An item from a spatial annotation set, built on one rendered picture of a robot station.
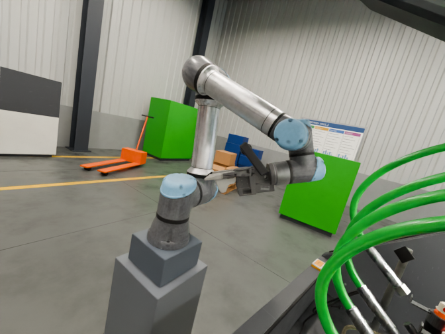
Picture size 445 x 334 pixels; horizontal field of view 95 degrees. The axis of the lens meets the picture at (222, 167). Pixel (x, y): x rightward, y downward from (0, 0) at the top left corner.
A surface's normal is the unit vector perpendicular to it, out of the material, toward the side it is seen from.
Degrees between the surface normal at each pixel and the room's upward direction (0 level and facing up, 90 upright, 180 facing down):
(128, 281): 90
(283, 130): 90
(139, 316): 90
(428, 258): 90
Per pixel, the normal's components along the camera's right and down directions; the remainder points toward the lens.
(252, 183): 0.00, 0.07
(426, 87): -0.56, 0.02
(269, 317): 0.22, -0.96
